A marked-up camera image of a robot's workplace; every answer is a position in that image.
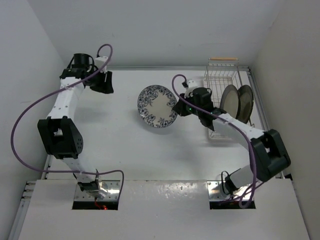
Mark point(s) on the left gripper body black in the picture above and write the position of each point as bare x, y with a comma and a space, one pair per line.
97, 83

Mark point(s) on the blue floral white plate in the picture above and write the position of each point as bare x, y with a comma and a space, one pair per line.
155, 106

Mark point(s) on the grey rim cream plate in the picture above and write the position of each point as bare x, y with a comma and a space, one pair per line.
230, 101

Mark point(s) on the black checkered rim plate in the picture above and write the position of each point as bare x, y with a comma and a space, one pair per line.
246, 98

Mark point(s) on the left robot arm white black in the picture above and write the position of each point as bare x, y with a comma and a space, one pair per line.
59, 134

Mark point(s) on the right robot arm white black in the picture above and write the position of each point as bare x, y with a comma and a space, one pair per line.
267, 153

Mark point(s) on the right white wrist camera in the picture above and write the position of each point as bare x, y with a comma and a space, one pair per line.
193, 84

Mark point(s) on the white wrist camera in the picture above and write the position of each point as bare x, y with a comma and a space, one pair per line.
193, 84
100, 61

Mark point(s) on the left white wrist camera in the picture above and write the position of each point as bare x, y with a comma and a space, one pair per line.
100, 61

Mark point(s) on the wire dish rack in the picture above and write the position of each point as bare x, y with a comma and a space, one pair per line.
222, 76

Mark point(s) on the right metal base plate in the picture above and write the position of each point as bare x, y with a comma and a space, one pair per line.
216, 194

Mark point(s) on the metal base plate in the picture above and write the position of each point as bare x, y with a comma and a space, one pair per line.
108, 191
216, 194

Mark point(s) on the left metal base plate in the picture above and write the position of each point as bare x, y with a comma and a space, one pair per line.
108, 191

